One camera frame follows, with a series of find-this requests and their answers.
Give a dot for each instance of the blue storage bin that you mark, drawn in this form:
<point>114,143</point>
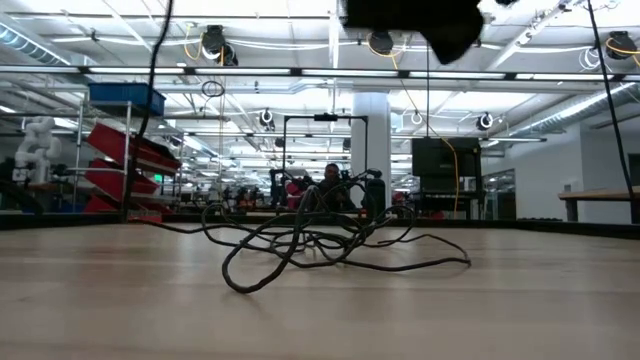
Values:
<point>127,97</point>

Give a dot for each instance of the person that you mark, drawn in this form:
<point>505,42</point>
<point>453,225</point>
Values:
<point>331,175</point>

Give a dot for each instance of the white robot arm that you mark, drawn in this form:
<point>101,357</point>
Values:
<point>37,145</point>

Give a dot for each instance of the black aluminium table frame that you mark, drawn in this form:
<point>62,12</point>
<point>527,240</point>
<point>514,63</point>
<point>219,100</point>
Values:
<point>75,219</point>

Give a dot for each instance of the red tilted shelf bin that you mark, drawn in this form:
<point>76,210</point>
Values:
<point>100,205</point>
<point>115,142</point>
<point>110,180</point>

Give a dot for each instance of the wooden bench table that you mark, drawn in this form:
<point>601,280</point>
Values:
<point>595,194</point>

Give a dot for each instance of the long ceiling light bar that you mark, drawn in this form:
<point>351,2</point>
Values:
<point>250,72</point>

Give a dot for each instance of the metal shelf rack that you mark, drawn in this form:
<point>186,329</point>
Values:
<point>127,150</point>

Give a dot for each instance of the black gantry frame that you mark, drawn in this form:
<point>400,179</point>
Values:
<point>325,117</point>

